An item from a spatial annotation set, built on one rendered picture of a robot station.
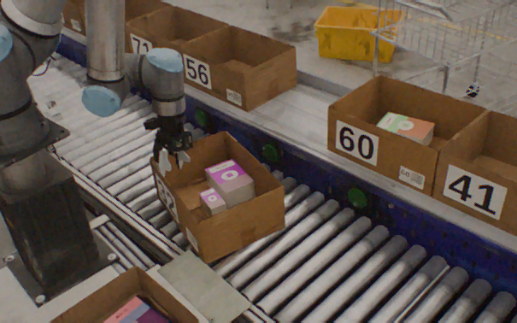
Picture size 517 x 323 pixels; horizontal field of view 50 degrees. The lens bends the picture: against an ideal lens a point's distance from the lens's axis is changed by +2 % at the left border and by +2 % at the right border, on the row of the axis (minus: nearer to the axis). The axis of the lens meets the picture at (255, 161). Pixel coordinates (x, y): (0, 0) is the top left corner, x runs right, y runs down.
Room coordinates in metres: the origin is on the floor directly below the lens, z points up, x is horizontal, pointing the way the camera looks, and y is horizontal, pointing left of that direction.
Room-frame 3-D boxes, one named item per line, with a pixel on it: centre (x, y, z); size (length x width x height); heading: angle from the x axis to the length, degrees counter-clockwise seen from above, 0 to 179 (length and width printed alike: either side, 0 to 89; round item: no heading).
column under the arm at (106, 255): (1.23, 0.62, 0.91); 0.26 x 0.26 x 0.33; 39
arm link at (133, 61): (1.35, 0.34, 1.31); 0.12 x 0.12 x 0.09; 81
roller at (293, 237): (1.25, -0.08, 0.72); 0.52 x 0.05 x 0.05; 132
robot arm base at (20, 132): (1.23, 0.62, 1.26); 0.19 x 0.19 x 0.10
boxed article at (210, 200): (1.41, 0.16, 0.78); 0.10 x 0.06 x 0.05; 27
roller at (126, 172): (1.78, 0.40, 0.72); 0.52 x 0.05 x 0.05; 132
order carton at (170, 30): (2.34, 0.30, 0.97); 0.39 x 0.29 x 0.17; 42
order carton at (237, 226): (1.40, 0.14, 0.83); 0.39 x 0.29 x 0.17; 28
